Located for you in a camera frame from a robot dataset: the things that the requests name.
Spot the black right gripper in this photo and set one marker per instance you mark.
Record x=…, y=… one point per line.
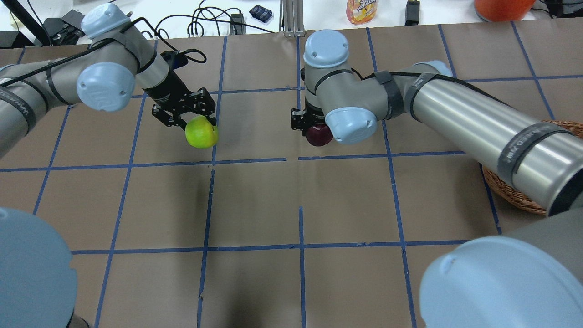
x=312, y=116

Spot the orange juice bottle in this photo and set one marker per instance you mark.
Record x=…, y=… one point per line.
x=359, y=12

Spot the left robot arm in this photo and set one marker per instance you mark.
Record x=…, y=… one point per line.
x=38, y=286

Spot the aluminium frame post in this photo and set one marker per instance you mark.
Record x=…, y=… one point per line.
x=292, y=18

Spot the grey usb hub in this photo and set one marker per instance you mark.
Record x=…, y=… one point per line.
x=73, y=19

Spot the orange bucket with lid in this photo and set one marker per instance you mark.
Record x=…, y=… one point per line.
x=502, y=10

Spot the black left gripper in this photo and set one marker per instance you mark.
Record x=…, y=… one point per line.
x=167, y=91

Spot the dark red apple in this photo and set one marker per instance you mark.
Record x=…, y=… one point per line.
x=318, y=135

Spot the dark checkered pouch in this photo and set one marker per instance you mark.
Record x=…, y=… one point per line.
x=261, y=13

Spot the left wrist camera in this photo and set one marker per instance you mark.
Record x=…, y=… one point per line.
x=174, y=59

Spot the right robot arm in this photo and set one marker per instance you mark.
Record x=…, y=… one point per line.
x=471, y=219

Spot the black power adapter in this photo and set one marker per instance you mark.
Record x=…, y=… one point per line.
x=237, y=24
x=412, y=13

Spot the green apple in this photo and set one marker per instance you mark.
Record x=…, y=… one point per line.
x=201, y=133

